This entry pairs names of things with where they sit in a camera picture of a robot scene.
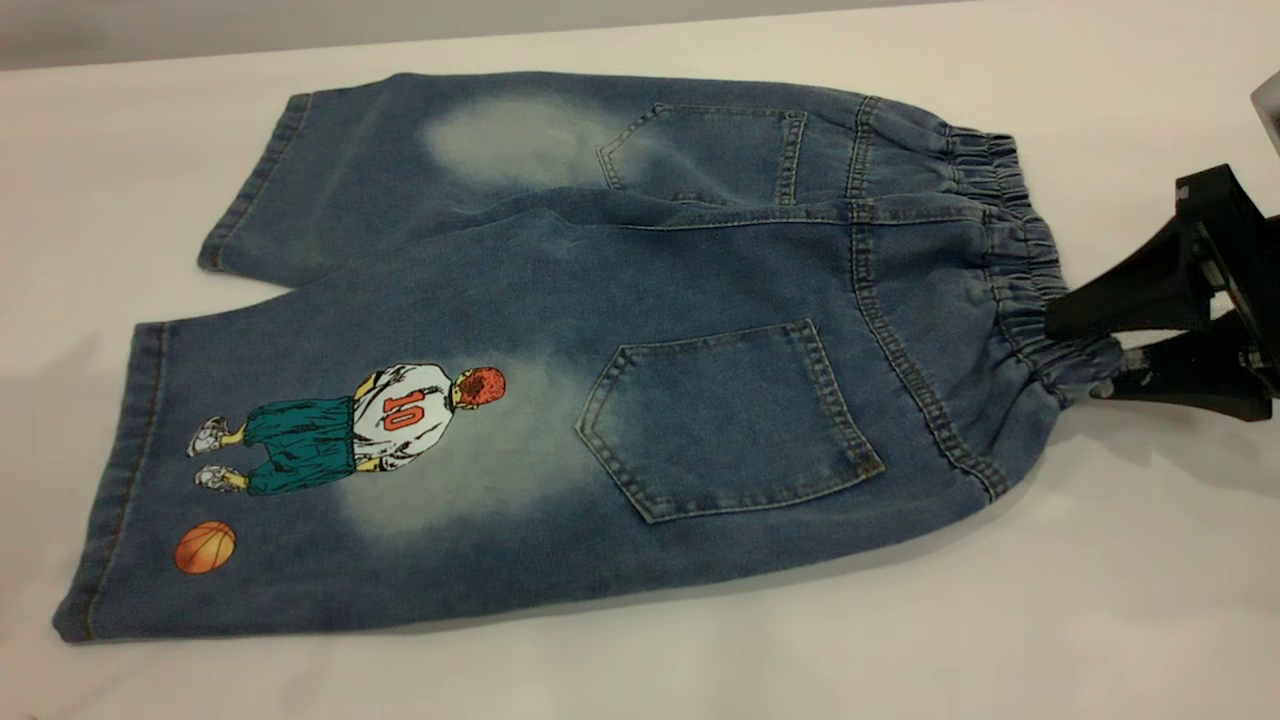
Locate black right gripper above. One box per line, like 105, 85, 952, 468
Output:
1045, 165, 1280, 421

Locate blue denim printed shorts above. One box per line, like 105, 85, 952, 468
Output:
52, 70, 1126, 644

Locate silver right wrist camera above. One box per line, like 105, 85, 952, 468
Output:
1250, 70, 1280, 156

